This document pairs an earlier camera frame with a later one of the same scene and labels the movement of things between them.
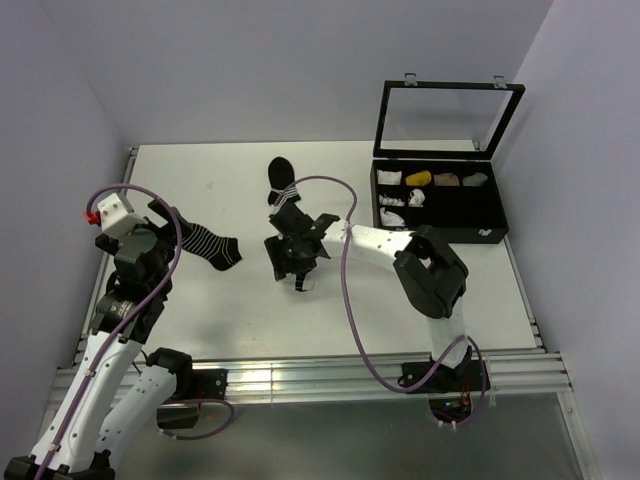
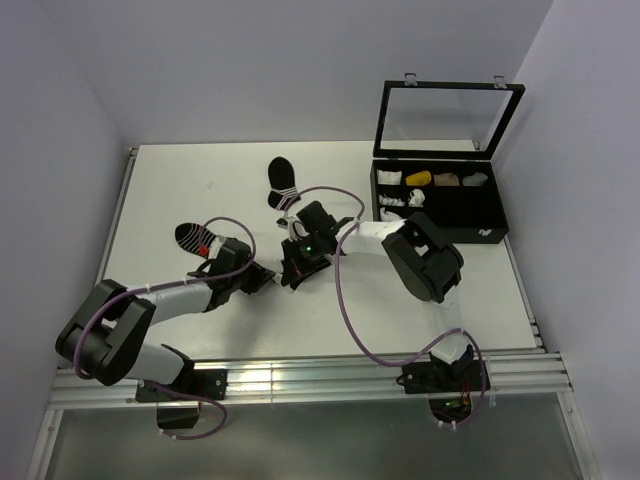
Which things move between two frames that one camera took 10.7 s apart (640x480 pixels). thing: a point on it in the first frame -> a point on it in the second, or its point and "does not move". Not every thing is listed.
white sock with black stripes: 417,198 does not move
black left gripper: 168,231 -> 260,275
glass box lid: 443,120 does not move
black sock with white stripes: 223,252 does not move
